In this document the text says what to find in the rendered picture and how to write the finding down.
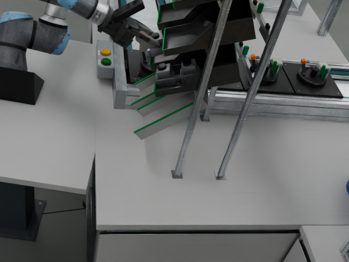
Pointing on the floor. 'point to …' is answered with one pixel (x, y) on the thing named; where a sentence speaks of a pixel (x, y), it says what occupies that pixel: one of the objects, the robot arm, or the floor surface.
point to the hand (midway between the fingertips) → (157, 39)
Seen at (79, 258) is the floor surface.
